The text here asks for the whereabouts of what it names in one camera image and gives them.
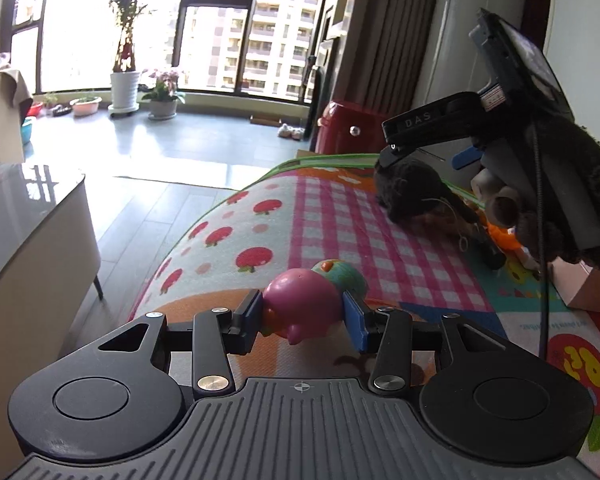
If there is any black plush toy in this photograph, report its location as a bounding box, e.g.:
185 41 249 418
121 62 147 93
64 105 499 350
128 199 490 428
375 115 600 270

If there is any pink and teal toy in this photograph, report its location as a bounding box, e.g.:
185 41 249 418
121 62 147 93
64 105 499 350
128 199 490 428
261 259 368 344

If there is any colourful cartoon play mat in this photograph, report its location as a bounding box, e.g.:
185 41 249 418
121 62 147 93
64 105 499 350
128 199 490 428
130 156 600 476

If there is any orange plastic toy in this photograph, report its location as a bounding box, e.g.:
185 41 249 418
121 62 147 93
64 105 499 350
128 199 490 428
486 222 521 252

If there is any red plastic stool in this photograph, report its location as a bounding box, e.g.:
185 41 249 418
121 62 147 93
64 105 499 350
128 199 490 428
315 101 386 155

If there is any brown curtain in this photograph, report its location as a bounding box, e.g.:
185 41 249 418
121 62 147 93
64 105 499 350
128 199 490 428
330 0 437 116

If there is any pink cardboard box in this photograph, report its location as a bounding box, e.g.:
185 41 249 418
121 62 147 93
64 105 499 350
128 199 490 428
550 258 600 313

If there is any grey glass-top table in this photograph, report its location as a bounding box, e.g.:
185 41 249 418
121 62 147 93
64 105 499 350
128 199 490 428
0 164 100 478

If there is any small flowering potted plant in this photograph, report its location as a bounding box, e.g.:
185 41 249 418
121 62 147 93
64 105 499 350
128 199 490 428
142 67 185 122

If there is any pink basin planter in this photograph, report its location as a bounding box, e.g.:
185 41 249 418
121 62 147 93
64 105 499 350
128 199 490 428
70 96 102 117

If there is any beige armchair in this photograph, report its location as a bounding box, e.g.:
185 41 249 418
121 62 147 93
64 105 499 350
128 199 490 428
0 66 33 164

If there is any tall plant white pot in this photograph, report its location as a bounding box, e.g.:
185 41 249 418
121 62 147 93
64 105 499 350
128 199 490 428
108 0 145 118

